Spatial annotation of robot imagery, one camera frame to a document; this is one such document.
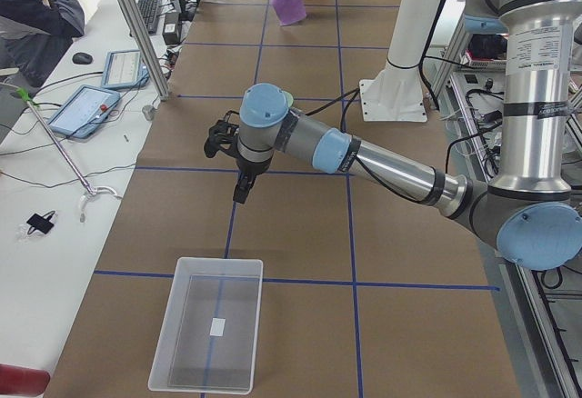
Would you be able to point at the mint green bowl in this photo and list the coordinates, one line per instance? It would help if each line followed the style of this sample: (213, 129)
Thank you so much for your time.
(289, 98)

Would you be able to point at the small black card device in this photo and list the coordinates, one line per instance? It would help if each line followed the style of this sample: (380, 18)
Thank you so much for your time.
(41, 223)

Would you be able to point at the black computer mouse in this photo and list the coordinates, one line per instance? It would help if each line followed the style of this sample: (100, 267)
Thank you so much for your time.
(82, 58)

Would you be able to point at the seated person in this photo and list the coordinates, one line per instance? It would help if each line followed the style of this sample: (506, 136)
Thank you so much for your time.
(37, 34)

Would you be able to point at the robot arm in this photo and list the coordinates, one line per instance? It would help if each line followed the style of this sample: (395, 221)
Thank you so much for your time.
(524, 211)

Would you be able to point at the black power adapter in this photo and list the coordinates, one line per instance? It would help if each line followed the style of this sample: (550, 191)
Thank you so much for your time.
(172, 28)

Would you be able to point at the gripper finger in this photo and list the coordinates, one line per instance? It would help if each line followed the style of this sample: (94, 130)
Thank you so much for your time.
(248, 183)
(239, 194)

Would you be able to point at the near teach pendant tablet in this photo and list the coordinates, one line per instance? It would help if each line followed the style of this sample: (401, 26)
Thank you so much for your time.
(83, 112)

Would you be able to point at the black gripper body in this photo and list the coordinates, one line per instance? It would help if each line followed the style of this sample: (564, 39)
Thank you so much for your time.
(250, 168)

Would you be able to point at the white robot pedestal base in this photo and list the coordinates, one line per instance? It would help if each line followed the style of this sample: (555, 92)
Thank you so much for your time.
(396, 93)

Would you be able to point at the far teach pendant tablet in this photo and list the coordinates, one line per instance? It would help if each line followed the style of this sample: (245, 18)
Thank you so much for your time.
(124, 70)

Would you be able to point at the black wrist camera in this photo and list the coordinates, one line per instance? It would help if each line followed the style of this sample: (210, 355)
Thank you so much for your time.
(222, 137)

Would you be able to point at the purple cloth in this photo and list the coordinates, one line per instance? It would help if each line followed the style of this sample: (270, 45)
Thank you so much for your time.
(289, 12)

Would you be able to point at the teach pendant tablet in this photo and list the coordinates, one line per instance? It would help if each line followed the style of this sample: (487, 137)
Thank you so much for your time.
(124, 70)
(83, 112)

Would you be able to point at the aluminium frame post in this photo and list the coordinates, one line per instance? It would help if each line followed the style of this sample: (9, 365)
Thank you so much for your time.
(138, 29)

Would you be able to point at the reacher grabber stick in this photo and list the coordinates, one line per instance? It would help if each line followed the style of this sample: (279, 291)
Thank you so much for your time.
(91, 192)

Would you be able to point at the black keyboard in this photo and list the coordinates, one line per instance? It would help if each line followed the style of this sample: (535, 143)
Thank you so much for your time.
(150, 12)

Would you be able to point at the clear plastic box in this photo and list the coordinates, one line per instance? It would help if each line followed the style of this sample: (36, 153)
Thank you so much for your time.
(208, 338)

